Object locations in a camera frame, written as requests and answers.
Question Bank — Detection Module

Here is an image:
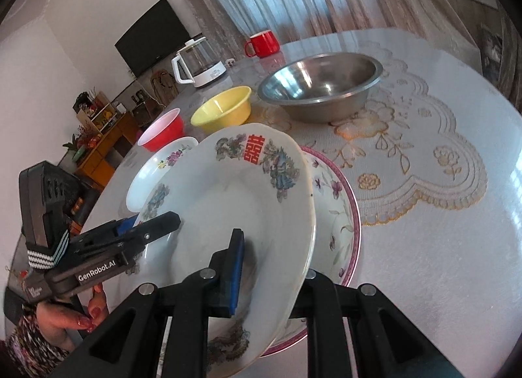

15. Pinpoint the orange wooden cabinet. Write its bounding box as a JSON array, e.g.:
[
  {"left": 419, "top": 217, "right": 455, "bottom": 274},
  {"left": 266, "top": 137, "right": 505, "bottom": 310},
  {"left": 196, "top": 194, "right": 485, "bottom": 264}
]
[{"left": 61, "top": 111, "right": 141, "bottom": 192}]

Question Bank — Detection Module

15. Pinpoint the dark patterned cloth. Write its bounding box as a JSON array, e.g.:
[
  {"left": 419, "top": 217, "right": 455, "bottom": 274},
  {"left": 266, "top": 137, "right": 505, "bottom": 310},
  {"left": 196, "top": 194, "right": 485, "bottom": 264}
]
[{"left": 478, "top": 23, "right": 505, "bottom": 86}]

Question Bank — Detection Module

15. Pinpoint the glass kettle with white base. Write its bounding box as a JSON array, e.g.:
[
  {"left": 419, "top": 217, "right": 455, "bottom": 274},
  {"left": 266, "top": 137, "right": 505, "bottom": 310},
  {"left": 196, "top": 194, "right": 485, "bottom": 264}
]
[{"left": 171, "top": 36, "right": 227, "bottom": 89}]

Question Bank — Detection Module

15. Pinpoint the person's left hand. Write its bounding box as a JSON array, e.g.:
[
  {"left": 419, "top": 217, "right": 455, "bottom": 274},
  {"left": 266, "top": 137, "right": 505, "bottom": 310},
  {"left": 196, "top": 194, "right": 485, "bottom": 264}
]
[{"left": 37, "top": 285, "right": 109, "bottom": 352}]

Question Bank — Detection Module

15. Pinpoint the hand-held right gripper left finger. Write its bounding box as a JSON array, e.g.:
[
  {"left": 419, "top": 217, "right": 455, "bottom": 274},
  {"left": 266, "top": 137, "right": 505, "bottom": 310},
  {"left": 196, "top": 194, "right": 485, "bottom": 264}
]
[{"left": 49, "top": 228, "right": 246, "bottom": 378}]

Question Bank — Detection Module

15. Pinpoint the red plastic bowl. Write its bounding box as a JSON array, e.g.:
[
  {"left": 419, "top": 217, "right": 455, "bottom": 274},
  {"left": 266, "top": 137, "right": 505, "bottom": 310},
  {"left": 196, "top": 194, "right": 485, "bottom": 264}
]
[{"left": 137, "top": 108, "right": 186, "bottom": 152}]

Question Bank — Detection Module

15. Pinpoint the potted green plant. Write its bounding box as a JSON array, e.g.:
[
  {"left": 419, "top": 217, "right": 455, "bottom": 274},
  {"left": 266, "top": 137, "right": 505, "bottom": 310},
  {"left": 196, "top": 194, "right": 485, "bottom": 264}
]
[{"left": 63, "top": 133, "right": 89, "bottom": 159}]

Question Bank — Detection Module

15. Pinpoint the black flat television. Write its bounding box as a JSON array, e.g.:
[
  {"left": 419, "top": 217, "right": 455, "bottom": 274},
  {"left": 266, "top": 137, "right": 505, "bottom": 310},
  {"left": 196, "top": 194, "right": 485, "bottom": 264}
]
[{"left": 115, "top": 0, "right": 189, "bottom": 78}]

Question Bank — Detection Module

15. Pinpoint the yellow plastic bowl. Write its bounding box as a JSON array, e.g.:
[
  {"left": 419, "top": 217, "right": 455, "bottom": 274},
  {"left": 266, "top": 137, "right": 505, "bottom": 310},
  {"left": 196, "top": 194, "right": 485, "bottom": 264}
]
[{"left": 190, "top": 86, "right": 252, "bottom": 136}]

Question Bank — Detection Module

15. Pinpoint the small white floral plate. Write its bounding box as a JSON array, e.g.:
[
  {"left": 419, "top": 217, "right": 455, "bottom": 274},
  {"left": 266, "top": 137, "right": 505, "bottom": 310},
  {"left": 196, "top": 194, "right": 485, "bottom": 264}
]
[{"left": 126, "top": 137, "right": 200, "bottom": 212}]

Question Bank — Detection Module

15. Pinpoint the pink-rimmed floral plate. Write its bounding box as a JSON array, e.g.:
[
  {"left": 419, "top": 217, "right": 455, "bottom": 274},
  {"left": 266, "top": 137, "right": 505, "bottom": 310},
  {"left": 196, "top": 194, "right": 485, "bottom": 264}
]
[{"left": 261, "top": 145, "right": 361, "bottom": 358}]

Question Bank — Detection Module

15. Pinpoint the stainless steel bowl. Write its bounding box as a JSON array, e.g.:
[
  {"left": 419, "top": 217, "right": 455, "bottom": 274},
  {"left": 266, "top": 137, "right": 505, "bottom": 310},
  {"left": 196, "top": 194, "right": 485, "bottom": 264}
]
[{"left": 257, "top": 52, "right": 383, "bottom": 123}]

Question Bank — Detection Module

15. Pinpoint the black leather chair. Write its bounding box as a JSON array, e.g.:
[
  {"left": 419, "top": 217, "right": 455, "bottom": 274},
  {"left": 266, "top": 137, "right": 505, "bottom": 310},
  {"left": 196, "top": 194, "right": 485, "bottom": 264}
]
[{"left": 69, "top": 180, "right": 102, "bottom": 236}]

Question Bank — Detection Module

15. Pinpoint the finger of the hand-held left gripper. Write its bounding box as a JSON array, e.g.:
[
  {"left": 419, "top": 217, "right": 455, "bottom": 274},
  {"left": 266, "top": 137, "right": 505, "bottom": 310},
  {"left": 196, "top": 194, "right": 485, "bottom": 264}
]
[
  {"left": 70, "top": 215, "right": 138, "bottom": 249},
  {"left": 79, "top": 211, "right": 181, "bottom": 258}
]

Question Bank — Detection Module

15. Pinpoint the person's left forearm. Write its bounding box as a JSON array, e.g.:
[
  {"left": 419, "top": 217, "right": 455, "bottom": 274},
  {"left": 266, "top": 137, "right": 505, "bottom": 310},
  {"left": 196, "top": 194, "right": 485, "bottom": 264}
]
[{"left": 0, "top": 313, "right": 70, "bottom": 378}]

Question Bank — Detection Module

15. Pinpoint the large white floral plate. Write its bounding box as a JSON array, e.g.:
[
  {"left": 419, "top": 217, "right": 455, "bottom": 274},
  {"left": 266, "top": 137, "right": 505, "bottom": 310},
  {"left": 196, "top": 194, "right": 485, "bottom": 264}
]
[{"left": 132, "top": 123, "right": 316, "bottom": 376}]

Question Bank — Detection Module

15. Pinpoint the cardboard box with goods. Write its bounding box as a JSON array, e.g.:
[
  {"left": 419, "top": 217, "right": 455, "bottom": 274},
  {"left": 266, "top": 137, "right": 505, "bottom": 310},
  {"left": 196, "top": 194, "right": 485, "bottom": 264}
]
[{"left": 73, "top": 91, "right": 123, "bottom": 134}]

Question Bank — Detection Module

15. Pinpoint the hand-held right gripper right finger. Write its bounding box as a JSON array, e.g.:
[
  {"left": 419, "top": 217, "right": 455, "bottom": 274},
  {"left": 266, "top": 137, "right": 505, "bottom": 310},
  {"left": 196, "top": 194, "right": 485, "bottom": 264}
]
[{"left": 290, "top": 269, "right": 455, "bottom": 378}]

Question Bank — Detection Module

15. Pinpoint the red mug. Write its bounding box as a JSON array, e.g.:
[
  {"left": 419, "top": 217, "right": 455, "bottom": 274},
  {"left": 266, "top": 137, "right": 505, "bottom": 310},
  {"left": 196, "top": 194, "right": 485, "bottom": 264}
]
[{"left": 244, "top": 30, "right": 280, "bottom": 58}]

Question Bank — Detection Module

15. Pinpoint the wicker chair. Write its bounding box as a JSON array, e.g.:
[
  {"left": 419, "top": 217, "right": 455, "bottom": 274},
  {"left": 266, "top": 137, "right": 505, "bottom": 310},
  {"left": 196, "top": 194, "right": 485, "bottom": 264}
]
[{"left": 149, "top": 70, "right": 179, "bottom": 102}]

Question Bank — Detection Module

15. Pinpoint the gold-trimmed lace table mat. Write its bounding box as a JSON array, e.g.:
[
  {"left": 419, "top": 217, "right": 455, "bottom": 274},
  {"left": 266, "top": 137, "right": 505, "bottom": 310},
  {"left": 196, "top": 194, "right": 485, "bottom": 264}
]
[{"left": 245, "top": 39, "right": 488, "bottom": 227}]

